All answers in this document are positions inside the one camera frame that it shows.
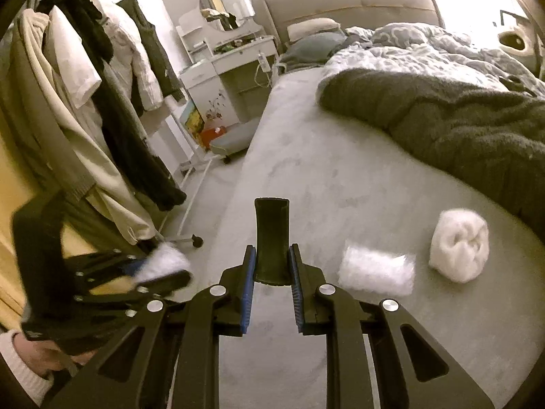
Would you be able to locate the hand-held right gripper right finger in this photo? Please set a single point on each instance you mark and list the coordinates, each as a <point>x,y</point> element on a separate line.
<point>298,302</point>

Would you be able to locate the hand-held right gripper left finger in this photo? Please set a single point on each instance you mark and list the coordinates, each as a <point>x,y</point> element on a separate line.
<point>249,294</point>

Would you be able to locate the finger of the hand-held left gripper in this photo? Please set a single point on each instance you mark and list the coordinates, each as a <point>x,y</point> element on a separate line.
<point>162,283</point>
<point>102,264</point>

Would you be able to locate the white fluffy tissue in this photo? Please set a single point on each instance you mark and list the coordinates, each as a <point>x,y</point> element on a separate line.
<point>164,262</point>

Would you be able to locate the person's left hand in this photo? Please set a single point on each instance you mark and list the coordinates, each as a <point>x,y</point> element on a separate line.
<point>47,360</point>

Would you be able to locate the white plastic packet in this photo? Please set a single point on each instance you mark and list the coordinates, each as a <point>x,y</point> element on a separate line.
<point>377,272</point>

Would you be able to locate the white metal clothes rack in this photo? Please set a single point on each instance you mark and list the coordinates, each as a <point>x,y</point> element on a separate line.
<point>191,187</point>

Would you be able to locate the beige hanging coat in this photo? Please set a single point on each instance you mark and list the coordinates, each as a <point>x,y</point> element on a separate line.
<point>85,157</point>

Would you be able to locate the black hanging garment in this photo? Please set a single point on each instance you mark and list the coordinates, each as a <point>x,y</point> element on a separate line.
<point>127,145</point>

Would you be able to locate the bed with grey sheet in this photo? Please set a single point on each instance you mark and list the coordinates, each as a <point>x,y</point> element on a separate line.
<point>323,166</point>

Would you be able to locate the red box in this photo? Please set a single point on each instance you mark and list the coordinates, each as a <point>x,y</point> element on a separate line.
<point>213,137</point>

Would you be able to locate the grey stool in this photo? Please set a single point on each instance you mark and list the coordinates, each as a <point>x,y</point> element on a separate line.
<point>234,138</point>

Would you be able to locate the yellow picture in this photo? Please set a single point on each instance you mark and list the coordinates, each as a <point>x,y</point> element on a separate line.
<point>192,121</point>

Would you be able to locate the white fluffy wad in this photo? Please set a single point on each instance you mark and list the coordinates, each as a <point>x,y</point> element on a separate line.
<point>455,247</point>

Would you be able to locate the white puffer jacket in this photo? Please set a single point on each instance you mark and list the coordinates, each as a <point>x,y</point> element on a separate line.
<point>136,64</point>

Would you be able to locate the white t-shirt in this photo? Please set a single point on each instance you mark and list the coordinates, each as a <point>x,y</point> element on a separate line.
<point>74,59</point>

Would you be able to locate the white vanity table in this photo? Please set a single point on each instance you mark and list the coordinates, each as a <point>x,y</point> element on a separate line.
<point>230,81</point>

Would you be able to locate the dark grey hanging jacket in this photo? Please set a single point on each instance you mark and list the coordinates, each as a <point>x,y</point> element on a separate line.
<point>155,51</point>

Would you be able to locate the dark grey fleece blanket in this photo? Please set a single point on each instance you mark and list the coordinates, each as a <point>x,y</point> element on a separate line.
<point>447,128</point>

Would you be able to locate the white power strip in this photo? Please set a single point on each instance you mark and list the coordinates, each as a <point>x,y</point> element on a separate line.
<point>263,63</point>

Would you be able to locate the grey-blue pillow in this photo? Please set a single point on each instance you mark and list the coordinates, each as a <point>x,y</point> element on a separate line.
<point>313,49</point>

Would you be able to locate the beige pillow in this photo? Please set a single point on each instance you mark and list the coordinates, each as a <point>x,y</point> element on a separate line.
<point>313,29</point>

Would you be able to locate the grey patterned duvet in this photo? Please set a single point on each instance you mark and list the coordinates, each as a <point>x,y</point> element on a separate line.
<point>425,51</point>

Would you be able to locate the round mirror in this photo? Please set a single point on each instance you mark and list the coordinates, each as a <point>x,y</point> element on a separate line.
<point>225,6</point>

